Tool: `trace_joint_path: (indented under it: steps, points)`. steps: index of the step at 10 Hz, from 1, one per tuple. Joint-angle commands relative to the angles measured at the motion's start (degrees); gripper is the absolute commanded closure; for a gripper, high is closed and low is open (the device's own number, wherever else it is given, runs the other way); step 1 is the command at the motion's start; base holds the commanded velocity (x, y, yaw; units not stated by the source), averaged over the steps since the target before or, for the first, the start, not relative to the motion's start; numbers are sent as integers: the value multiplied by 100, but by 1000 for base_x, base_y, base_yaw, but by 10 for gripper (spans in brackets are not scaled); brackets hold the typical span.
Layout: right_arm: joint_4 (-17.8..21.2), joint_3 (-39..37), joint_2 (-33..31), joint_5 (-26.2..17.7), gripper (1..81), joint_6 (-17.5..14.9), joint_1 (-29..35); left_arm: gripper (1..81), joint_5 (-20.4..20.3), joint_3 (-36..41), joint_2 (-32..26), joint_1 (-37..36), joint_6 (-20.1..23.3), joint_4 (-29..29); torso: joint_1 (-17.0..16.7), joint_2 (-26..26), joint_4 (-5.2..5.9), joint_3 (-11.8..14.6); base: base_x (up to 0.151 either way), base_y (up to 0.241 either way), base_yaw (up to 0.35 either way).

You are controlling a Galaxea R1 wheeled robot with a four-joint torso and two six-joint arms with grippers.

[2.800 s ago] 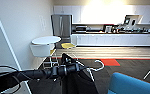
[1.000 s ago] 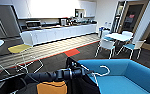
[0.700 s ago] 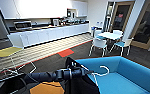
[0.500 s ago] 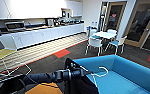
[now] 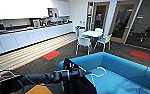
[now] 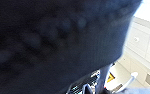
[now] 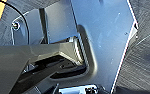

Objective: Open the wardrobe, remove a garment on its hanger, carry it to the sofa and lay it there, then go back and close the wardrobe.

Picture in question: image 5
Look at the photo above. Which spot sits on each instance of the white dining table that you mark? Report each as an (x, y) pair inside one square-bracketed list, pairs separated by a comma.
[(92, 33)]

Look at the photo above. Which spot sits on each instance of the white kitchen counter unit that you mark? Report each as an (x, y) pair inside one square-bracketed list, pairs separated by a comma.
[(24, 38)]

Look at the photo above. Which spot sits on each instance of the black silver coffee machine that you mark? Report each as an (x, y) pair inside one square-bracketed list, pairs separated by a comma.
[(36, 22)]

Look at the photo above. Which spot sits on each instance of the white clothes hanger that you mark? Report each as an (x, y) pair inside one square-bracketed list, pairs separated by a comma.
[(104, 71)]

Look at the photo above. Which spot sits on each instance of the black office chair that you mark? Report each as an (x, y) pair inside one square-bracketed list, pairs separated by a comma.
[(149, 33)]

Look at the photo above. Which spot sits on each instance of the black garment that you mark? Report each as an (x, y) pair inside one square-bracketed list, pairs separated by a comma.
[(74, 87)]

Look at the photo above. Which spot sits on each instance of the dark wall mounted appliance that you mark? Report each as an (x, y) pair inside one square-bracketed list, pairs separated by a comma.
[(52, 13)]

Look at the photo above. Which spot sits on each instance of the large blue sofa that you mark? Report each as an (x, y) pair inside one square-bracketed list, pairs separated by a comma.
[(124, 66)]

